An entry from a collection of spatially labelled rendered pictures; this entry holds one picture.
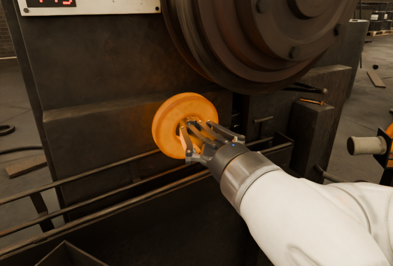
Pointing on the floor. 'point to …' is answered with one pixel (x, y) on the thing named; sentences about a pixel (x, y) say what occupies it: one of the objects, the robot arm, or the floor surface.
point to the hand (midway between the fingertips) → (186, 120)
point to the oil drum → (353, 48)
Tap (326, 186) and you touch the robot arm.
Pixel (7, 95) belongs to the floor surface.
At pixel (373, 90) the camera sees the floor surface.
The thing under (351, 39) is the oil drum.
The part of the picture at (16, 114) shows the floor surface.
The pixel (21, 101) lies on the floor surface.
